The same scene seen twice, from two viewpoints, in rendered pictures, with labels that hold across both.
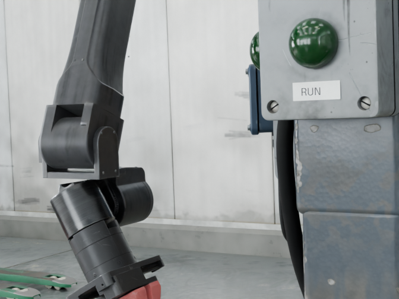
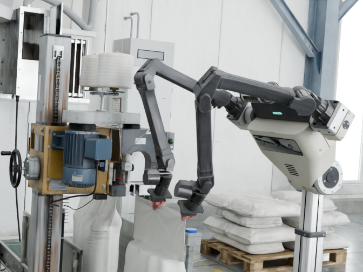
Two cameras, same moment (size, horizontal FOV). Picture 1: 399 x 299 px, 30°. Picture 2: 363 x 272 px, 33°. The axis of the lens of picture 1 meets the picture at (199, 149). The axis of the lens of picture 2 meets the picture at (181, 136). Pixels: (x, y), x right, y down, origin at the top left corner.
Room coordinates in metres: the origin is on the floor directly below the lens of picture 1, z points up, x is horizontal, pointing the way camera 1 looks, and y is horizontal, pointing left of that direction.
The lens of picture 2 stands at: (3.14, 1.52, 1.48)
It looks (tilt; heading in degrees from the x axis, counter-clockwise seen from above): 3 degrees down; 210
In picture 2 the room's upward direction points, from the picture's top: 4 degrees clockwise
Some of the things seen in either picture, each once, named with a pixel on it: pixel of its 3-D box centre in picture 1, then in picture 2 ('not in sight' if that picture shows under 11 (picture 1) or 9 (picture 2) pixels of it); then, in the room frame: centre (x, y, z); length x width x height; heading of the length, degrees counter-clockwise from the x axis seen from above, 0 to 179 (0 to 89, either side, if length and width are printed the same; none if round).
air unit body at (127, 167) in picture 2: not in sight; (127, 170); (0.71, -0.15, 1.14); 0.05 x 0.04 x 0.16; 149
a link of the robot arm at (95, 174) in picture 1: (101, 177); (158, 171); (0.85, 0.11, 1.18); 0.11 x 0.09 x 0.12; 149
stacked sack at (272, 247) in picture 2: not in sight; (247, 240); (-2.29, -0.77, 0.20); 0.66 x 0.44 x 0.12; 59
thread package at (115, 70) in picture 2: not in sight; (115, 70); (0.86, -0.14, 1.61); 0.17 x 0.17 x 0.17
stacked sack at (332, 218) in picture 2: not in sight; (312, 217); (-2.77, -0.29, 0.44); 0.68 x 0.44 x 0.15; 149
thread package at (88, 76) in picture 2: not in sight; (94, 71); (0.72, -0.36, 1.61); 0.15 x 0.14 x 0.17; 59
